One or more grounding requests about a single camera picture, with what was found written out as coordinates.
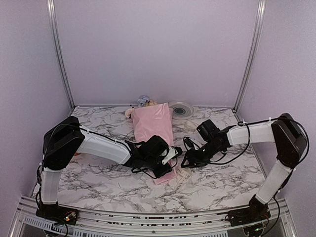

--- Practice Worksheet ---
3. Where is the beige rope bundle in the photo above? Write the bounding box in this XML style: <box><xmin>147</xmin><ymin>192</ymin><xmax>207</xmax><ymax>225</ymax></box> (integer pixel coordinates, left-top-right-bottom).
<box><xmin>172</xmin><ymin>118</ymin><xmax>198</xmax><ymax>191</ymax></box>

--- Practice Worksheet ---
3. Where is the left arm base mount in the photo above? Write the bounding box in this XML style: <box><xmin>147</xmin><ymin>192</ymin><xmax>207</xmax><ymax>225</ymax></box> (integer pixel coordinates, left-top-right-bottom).
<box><xmin>36</xmin><ymin>204</ymin><xmax>79</xmax><ymax>225</ymax></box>

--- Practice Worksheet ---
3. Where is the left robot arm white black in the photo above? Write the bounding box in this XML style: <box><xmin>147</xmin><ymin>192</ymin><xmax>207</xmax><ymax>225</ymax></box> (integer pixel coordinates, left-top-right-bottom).
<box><xmin>36</xmin><ymin>116</ymin><xmax>182</xmax><ymax>220</ymax></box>

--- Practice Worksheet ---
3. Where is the pink wrapping paper sheet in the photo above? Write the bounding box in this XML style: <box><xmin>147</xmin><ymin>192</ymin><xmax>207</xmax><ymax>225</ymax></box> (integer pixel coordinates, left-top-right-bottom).
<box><xmin>130</xmin><ymin>103</ymin><xmax>175</xmax><ymax>185</ymax></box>

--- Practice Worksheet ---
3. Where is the right aluminium frame post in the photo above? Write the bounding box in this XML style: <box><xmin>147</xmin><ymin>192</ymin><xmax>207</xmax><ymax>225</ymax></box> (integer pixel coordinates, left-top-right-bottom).
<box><xmin>233</xmin><ymin>0</ymin><xmax>267</xmax><ymax>113</ymax></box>

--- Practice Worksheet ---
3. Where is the left aluminium frame post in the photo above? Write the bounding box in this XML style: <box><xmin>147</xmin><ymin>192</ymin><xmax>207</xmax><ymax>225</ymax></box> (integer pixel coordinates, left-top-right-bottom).
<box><xmin>47</xmin><ymin>0</ymin><xmax>75</xmax><ymax>110</ymax></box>

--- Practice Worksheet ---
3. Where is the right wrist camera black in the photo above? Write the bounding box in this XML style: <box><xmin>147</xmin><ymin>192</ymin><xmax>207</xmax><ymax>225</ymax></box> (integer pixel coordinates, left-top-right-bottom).
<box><xmin>183</xmin><ymin>137</ymin><xmax>202</xmax><ymax>151</ymax></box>

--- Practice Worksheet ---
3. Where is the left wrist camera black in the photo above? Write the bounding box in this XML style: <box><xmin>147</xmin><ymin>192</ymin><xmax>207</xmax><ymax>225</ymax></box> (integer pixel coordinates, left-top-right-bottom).
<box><xmin>161</xmin><ymin>147</ymin><xmax>183</xmax><ymax>165</ymax></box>

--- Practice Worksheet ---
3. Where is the blue white fake flower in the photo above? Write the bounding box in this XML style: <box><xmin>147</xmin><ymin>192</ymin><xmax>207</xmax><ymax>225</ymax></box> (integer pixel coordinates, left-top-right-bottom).
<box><xmin>136</xmin><ymin>95</ymin><xmax>150</xmax><ymax>107</ymax></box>

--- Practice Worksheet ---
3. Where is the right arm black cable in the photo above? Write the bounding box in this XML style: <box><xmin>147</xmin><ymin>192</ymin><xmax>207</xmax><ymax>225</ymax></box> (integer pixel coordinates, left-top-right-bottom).
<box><xmin>183</xmin><ymin>117</ymin><xmax>309</xmax><ymax>165</ymax></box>

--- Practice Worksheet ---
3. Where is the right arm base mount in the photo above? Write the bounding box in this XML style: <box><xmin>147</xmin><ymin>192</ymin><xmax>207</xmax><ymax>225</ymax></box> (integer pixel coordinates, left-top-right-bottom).
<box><xmin>225</xmin><ymin>207</ymin><xmax>271</xmax><ymax>227</ymax></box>

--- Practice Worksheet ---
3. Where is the aluminium front rail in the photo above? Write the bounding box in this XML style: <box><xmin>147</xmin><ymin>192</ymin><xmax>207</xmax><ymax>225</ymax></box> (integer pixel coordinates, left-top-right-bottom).
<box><xmin>8</xmin><ymin>197</ymin><xmax>297</xmax><ymax>237</ymax></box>

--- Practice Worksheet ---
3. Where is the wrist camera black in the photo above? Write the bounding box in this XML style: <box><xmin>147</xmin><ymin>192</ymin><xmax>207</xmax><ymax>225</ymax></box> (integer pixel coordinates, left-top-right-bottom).
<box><xmin>183</xmin><ymin>137</ymin><xmax>202</xmax><ymax>151</ymax></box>
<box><xmin>161</xmin><ymin>147</ymin><xmax>183</xmax><ymax>165</ymax></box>

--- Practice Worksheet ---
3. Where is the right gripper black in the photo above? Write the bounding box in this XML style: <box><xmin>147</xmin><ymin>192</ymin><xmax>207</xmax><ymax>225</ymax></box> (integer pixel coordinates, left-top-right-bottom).
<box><xmin>181</xmin><ymin>141</ymin><xmax>222</xmax><ymax>167</ymax></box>

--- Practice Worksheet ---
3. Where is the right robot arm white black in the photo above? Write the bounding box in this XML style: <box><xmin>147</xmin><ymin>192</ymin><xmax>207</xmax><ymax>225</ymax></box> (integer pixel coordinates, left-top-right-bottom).
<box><xmin>181</xmin><ymin>113</ymin><xmax>310</xmax><ymax>221</ymax></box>

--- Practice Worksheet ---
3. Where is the pink rose fake flower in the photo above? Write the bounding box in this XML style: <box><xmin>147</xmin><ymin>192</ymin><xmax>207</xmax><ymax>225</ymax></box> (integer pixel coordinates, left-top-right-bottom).
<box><xmin>124</xmin><ymin>99</ymin><xmax>158</xmax><ymax>119</ymax></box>

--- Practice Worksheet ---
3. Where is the aluminium frame post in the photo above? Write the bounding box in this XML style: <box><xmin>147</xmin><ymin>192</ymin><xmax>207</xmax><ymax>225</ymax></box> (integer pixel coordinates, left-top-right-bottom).
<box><xmin>47</xmin><ymin>0</ymin><xmax>75</xmax><ymax>110</ymax></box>
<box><xmin>233</xmin><ymin>0</ymin><xmax>267</xmax><ymax>113</ymax></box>

